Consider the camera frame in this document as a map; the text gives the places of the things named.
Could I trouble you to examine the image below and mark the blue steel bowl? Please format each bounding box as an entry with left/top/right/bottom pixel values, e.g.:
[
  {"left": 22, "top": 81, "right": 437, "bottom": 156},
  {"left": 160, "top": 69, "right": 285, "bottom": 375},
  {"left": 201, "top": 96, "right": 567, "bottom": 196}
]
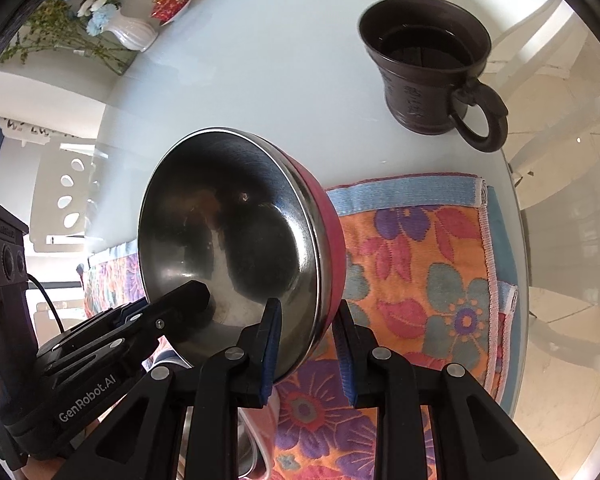
[{"left": 176, "top": 383, "right": 282, "bottom": 480}]

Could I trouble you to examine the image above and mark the red steel bowl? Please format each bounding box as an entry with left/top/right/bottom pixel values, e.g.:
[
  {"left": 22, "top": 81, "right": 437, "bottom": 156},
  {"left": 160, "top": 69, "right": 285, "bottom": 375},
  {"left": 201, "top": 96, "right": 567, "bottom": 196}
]
[{"left": 137, "top": 128, "right": 347, "bottom": 380}]

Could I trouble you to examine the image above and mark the floral orange quilted mat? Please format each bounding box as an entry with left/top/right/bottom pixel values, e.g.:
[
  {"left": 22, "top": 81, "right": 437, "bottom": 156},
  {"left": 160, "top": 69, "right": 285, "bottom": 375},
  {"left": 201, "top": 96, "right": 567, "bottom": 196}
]
[{"left": 76, "top": 173, "right": 524, "bottom": 480}]

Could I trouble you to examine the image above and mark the white ribbed vase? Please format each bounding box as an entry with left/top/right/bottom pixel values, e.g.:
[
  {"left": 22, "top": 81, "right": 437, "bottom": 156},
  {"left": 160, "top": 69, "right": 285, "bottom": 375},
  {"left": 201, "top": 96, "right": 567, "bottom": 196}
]
[{"left": 104, "top": 12, "right": 158, "bottom": 52}]

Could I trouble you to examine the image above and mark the green flower stems vase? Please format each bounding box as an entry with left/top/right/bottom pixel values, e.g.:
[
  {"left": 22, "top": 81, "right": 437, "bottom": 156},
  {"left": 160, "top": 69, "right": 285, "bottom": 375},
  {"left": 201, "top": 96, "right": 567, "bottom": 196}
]
[{"left": 0, "top": 0, "right": 136, "bottom": 76}]

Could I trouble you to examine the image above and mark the red lidded teacup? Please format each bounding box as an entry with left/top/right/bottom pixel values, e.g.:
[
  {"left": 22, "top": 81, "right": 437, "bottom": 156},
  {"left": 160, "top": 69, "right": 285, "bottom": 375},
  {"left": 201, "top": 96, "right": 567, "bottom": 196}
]
[{"left": 150, "top": 0, "right": 192, "bottom": 26}]

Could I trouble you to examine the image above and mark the dark brown ceramic mug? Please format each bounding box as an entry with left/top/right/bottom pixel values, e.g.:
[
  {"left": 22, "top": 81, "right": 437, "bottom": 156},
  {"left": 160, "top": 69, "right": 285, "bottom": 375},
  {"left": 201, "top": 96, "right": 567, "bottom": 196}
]
[{"left": 358, "top": 0, "right": 508, "bottom": 153}]

